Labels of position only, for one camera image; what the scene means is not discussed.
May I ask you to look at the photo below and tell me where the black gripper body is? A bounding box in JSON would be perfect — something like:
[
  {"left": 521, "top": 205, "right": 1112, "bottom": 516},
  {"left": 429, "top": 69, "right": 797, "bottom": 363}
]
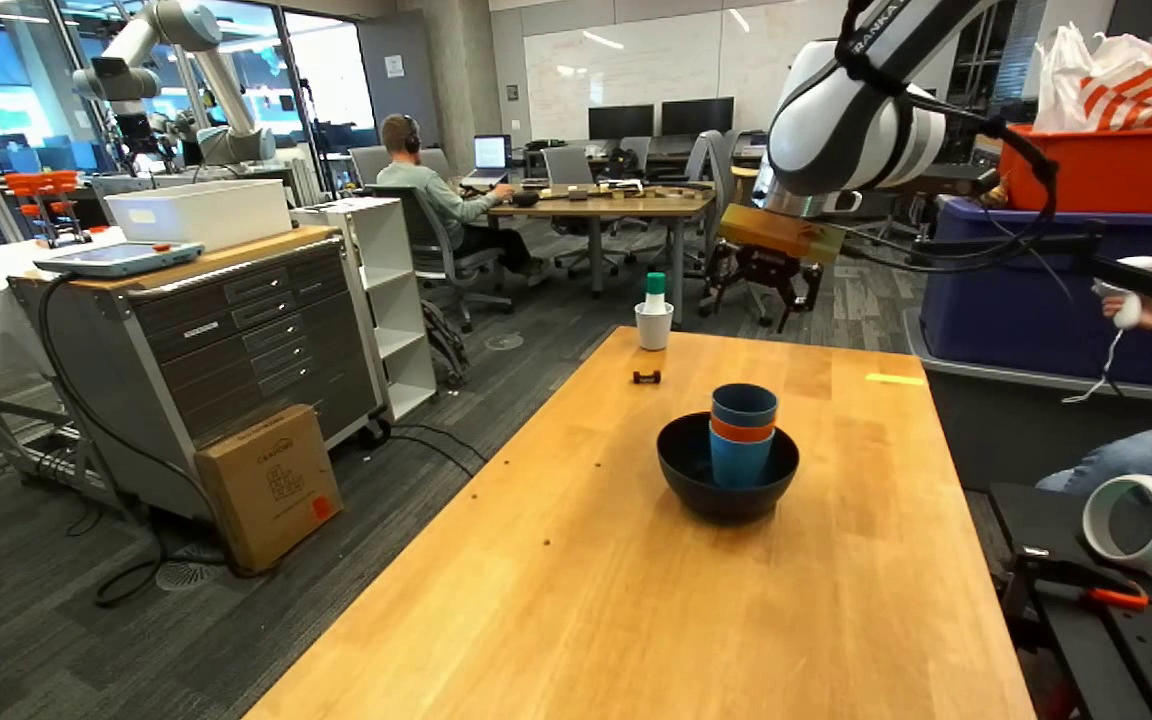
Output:
[{"left": 716, "top": 248, "right": 824, "bottom": 316}]

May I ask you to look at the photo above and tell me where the dark blue cup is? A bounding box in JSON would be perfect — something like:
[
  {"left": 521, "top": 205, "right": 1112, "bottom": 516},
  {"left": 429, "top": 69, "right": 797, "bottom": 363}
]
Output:
[{"left": 714, "top": 383, "right": 782, "bottom": 426}]

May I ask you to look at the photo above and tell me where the orange cup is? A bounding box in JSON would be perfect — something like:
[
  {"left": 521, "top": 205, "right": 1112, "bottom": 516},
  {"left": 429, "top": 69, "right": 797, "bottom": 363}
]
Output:
[{"left": 708, "top": 417, "right": 775, "bottom": 442}]

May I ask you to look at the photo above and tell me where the light blue cup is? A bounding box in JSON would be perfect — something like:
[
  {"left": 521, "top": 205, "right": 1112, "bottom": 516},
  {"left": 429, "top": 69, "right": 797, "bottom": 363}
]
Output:
[{"left": 708, "top": 437, "right": 773, "bottom": 486}]

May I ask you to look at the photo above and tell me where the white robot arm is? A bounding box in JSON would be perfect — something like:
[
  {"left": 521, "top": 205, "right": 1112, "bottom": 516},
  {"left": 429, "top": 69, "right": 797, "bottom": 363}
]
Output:
[{"left": 699, "top": 0, "right": 995, "bottom": 310}]

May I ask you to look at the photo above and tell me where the black bowl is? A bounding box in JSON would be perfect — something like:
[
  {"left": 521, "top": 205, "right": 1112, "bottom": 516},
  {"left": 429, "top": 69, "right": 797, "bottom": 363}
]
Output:
[{"left": 658, "top": 411, "right": 800, "bottom": 519}]

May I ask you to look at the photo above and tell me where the white bottle green cap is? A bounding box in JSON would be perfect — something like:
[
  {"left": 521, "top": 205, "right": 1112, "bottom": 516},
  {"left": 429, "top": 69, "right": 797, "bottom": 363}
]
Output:
[{"left": 637, "top": 272, "right": 673, "bottom": 350}]

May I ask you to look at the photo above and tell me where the wooden office desk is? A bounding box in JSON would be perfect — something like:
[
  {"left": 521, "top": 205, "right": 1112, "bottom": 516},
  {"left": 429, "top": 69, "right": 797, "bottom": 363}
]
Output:
[{"left": 491, "top": 183, "right": 714, "bottom": 304}]

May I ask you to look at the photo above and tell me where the yellow tape strip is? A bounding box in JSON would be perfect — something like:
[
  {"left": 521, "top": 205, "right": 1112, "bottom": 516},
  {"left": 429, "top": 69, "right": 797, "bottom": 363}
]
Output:
[{"left": 865, "top": 370, "right": 929, "bottom": 388}]

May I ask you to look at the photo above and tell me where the seated person grey shirt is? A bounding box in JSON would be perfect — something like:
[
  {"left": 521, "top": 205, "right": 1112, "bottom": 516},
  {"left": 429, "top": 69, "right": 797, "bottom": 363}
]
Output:
[{"left": 378, "top": 110, "right": 533, "bottom": 274}]

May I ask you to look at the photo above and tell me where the blue storage bin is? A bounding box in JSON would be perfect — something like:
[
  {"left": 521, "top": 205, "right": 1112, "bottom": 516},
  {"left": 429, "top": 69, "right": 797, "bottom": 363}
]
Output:
[{"left": 921, "top": 194, "right": 1152, "bottom": 383}]

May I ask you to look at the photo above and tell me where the white shelf unit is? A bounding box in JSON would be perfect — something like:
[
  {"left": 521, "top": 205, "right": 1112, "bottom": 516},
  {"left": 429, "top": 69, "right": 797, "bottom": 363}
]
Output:
[{"left": 302, "top": 194, "right": 436, "bottom": 419}]

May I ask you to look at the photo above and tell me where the orange bin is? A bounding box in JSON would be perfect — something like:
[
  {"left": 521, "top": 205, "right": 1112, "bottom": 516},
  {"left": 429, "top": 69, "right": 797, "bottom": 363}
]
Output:
[{"left": 1019, "top": 129, "right": 1152, "bottom": 211}]

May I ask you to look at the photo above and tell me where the white tape roll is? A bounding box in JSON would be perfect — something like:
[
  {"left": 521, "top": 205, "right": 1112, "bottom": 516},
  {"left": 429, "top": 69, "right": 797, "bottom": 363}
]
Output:
[{"left": 1081, "top": 473, "right": 1152, "bottom": 576}]

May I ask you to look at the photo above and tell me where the cardboard box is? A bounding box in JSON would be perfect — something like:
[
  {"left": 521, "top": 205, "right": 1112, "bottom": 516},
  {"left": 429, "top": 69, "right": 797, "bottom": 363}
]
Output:
[{"left": 195, "top": 402, "right": 341, "bottom": 576}]

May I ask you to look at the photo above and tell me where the grey tool cabinet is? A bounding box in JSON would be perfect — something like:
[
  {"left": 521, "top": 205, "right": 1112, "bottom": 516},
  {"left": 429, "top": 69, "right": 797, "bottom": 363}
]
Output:
[{"left": 8, "top": 222, "right": 390, "bottom": 519}]

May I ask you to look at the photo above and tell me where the grey laptop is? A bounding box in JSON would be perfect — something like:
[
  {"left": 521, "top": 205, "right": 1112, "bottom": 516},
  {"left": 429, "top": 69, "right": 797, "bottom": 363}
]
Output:
[{"left": 40, "top": 239, "right": 206, "bottom": 281}]

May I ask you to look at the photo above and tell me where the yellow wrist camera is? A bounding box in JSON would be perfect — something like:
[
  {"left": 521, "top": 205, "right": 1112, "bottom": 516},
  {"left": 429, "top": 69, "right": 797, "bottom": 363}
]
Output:
[{"left": 721, "top": 205, "right": 839, "bottom": 263}]

